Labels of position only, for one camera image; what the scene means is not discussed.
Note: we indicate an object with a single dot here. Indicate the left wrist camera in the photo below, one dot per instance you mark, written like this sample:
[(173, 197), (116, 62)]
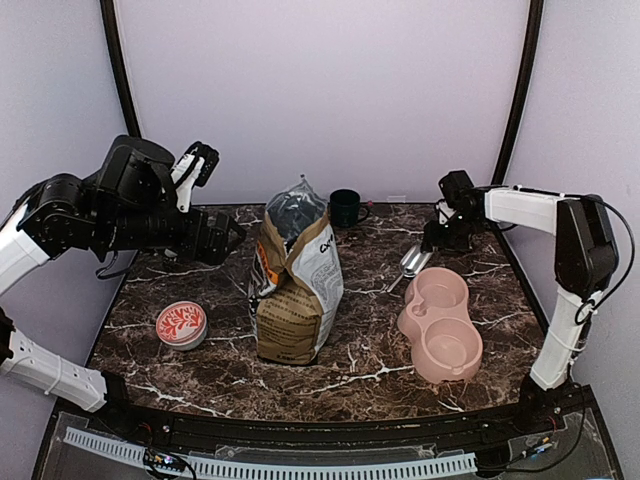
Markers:
[(193, 170)]

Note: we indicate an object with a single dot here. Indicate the metal scoop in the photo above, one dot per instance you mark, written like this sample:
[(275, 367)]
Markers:
[(411, 264)]

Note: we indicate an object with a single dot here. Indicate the left black frame post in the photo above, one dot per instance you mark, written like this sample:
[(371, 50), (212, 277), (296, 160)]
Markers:
[(118, 67)]

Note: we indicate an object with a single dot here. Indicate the white slotted cable duct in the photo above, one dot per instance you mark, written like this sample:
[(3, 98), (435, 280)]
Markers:
[(239, 463)]

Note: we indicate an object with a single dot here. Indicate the pet food bag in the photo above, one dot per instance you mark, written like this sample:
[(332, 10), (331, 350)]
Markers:
[(296, 281)]

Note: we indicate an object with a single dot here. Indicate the red patterned round tin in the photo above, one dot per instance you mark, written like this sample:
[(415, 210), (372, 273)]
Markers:
[(182, 325)]

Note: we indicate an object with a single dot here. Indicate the black mug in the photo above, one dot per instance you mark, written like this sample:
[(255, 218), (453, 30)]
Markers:
[(346, 209)]

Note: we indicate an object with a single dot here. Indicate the right black frame post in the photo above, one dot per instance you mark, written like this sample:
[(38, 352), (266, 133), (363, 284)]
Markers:
[(525, 70)]

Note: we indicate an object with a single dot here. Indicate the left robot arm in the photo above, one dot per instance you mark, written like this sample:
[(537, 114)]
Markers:
[(140, 198)]

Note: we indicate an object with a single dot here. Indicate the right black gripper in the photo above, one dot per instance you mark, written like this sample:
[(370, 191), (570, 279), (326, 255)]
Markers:
[(433, 238)]

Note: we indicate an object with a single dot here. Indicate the pink double pet bowl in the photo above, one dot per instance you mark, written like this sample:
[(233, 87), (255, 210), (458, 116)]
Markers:
[(445, 345)]

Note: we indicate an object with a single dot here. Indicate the black frame post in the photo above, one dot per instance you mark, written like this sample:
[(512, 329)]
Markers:
[(118, 67), (525, 70)]

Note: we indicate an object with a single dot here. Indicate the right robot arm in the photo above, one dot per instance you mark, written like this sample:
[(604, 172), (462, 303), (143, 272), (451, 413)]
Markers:
[(585, 254)]

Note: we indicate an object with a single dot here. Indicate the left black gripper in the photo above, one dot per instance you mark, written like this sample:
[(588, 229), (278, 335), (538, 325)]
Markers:
[(193, 248)]

